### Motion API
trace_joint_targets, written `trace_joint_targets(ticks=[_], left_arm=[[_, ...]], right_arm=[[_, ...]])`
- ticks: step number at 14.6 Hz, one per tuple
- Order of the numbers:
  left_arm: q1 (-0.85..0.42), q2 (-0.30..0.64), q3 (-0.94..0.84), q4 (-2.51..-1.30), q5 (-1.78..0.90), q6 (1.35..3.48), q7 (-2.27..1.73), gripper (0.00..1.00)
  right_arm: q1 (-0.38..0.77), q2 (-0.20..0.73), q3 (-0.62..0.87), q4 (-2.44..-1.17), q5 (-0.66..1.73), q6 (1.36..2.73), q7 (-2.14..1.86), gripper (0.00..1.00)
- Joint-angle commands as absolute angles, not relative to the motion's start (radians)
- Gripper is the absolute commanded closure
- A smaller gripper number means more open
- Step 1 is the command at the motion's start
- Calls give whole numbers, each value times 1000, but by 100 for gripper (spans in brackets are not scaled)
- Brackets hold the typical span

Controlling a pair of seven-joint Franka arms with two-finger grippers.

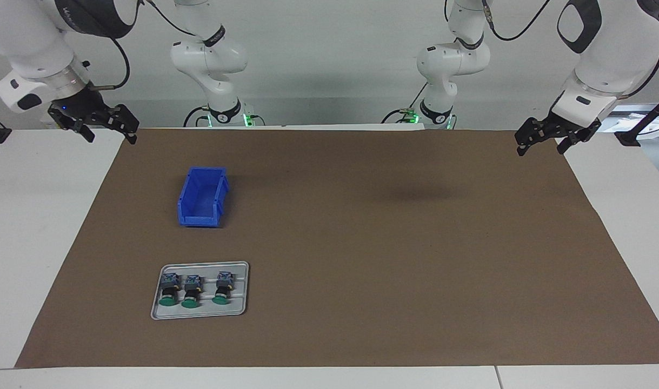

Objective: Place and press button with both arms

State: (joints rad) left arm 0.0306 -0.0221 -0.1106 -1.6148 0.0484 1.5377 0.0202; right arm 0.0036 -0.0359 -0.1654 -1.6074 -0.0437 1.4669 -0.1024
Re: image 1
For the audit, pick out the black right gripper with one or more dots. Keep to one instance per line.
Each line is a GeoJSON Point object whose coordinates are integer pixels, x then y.
{"type": "Point", "coordinates": [83, 108]}

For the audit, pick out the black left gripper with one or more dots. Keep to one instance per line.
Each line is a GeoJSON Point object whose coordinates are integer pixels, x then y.
{"type": "Point", "coordinates": [570, 128]}

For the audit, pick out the green push button switch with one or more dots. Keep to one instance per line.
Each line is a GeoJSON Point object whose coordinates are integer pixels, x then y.
{"type": "Point", "coordinates": [192, 293]}
{"type": "Point", "coordinates": [222, 289]}
{"type": "Point", "coordinates": [169, 292]}

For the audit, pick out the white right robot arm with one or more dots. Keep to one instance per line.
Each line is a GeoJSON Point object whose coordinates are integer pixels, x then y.
{"type": "Point", "coordinates": [32, 38]}

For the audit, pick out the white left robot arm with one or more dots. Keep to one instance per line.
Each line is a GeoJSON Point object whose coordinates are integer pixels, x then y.
{"type": "Point", "coordinates": [610, 48]}

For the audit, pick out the black stand with rod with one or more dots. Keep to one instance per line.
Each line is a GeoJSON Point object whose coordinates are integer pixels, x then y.
{"type": "Point", "coordinates": [629, 138]}

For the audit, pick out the blue plastic bin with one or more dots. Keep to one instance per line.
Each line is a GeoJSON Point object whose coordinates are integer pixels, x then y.
{"type": "Point", "coordinates": [202, 216]}

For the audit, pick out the brown table mat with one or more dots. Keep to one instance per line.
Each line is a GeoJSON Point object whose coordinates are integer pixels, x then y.
{"type": "Point", "coordinates": [388, 270]}

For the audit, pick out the grey metal tray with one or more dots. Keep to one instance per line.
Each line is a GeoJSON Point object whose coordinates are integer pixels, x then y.
{"type": "Point", "coordinates": [237, 308]}

